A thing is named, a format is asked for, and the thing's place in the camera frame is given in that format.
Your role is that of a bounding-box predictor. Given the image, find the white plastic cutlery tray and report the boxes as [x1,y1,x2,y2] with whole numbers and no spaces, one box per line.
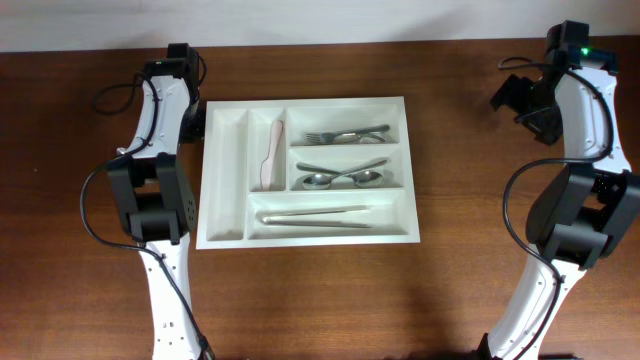
[196,97,420,250]

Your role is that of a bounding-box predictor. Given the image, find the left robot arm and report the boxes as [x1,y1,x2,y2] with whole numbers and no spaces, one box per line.
[107,43,210,359]

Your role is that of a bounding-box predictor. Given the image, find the right black cable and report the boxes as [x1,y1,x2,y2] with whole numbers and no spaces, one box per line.
[497,55,616,360]

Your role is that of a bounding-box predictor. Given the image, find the steel fork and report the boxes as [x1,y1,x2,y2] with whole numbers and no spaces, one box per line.
[333,132,387,144]
[304,124,391,145]

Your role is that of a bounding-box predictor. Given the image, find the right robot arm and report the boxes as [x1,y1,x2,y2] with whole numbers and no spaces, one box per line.
[472,20,639,359]

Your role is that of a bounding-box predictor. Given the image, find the left black cable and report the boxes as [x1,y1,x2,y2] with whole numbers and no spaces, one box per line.
[79,49,216,360]

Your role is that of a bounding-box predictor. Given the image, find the large steel spoon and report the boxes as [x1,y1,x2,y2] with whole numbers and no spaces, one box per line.
[295,161,386,189]
[300,158,389,191]

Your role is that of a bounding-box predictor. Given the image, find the pink plastic knife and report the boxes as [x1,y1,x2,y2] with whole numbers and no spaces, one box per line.
[260,120,284,191]

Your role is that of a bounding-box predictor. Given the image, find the black cable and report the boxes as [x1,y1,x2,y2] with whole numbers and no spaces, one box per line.
[497,55,616,360]
[79,49,216,360]

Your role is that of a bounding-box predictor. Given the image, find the steel kitchen tongs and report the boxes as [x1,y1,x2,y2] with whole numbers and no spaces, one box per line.
[256,205,371,229]

